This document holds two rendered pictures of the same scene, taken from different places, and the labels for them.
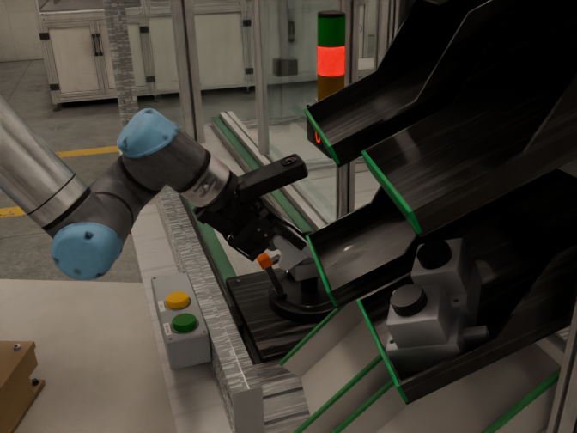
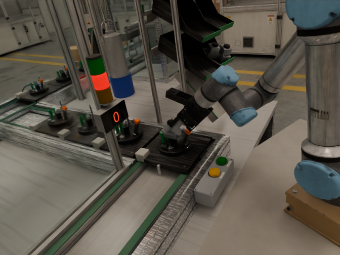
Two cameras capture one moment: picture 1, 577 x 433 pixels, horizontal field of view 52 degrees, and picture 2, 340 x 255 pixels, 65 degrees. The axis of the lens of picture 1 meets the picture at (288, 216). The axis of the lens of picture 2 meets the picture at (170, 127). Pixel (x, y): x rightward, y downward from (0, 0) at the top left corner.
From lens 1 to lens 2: 160 cm
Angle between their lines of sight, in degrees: 104
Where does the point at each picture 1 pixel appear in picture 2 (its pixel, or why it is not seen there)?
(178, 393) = (234, 176)
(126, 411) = (255, 180)
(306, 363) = (211, 117)
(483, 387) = not seen: hidden behind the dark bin
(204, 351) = not seen: hidden behind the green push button
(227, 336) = (211, 153)
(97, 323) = (242, 236)
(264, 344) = (207, 139)
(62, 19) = not seen: outside the picture
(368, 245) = (201, 69)
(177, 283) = (205, 183)
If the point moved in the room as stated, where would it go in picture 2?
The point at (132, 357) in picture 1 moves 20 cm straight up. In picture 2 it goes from (239, 202) to (238, 158)
